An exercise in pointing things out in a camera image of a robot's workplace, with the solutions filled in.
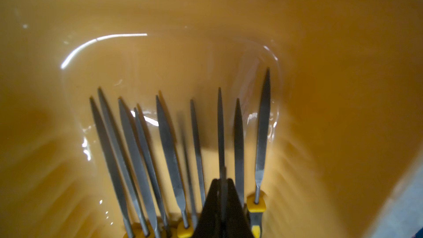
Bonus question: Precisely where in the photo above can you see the yellow plastic storage box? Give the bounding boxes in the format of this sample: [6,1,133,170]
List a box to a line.
[1,0,423,238]

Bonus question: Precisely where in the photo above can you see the file tool nine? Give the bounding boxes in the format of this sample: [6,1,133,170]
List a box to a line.
[218,87,227,223]

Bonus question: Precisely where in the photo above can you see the file tool five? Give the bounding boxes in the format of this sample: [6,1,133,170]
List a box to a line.
[156,95,194,238]

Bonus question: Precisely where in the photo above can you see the file tool one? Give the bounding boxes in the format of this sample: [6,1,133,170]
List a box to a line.
[247,68,271,238]

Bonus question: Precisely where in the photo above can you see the file tool ten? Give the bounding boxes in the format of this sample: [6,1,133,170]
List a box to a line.
[89,97,135,238]

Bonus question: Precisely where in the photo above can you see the file tool four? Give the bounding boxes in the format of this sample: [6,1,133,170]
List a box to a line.
[177,111,198,230]

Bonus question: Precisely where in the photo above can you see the file tool three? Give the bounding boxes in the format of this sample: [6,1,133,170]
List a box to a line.
[190,99,206,207]

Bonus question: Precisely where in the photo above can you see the file tool two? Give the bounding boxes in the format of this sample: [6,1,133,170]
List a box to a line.
[234,98,245,207]

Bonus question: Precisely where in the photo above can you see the file tool six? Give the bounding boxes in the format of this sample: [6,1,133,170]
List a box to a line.
[134,105,173,238]

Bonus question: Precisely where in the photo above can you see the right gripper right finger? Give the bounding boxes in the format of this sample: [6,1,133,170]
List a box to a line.
[226,178,253,238]

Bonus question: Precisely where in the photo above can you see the file tool eight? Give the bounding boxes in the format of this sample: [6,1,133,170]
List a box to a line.
[98,88,152,238]

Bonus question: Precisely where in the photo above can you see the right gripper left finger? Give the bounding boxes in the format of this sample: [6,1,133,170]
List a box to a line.
[192,179,221,238]

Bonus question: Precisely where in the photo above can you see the file tool seven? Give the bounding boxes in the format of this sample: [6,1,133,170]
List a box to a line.
[118,98,161,238]

